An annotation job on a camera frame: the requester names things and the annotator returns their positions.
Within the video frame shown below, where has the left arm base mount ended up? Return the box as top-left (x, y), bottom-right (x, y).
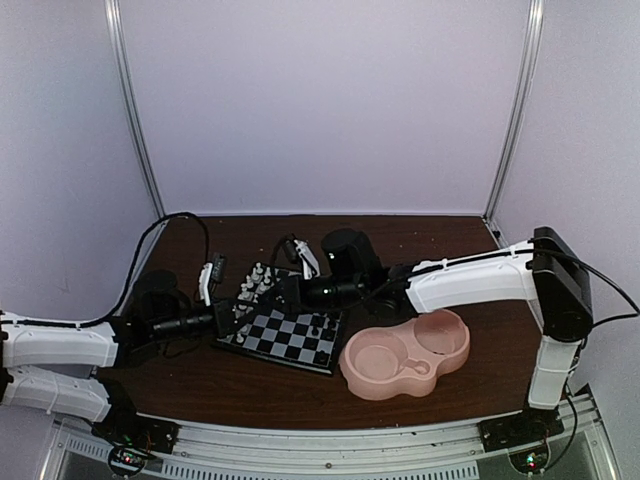
top-left (91, 415), bottom-right (179, 454)

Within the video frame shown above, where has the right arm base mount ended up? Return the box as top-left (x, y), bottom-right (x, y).
top-left (478, 411), bottom-right (564, 452)

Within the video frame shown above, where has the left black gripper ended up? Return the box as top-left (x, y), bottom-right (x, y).
top-left (151, 295), bottom-right (262, 344)

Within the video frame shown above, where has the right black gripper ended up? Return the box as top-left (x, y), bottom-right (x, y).
top-left (260, 274), bottom-right (366, 316)

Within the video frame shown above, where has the black rook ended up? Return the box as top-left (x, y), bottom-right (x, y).
top-left (313, 351), bottom-right (329, 365)

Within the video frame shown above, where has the front aluminium rail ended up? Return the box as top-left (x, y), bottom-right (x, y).
top-left (49, 389), bottom-right (609, 480)

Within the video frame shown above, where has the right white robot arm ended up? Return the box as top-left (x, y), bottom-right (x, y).
top-left (279, 227), bottom-right (594, 442)

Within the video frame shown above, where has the black and white chessboard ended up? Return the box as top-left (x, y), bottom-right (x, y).
top-left (213, 263), bottom-right (349, 377)

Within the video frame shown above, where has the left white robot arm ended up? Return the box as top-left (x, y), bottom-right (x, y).
top-left (1, 270), bottom-right (247, 444)

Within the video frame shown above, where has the aluminium frame post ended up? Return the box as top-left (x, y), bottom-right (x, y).
top-left (483, 0), bottom-right (545, 223)
top-left (104, 0), bottom-right (166, 218)

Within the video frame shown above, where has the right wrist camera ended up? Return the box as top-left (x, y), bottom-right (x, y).
top-left (283, 235), bottom-right (321, 280)

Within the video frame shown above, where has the left aluminium frame post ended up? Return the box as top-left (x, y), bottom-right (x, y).
top-left (104, 0), bottom-right (166, 218)

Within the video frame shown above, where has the pink double pet bowl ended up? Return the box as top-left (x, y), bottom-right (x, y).
top-left (339, 310), bottom-right (470, 401)

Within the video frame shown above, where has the right aluminium frame post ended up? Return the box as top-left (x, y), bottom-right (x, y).
top-left (483, 0), bottom-right (545, 223)

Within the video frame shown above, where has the left black cable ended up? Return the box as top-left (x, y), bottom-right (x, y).
top-left (74, 212), bottom-right (211, 329)

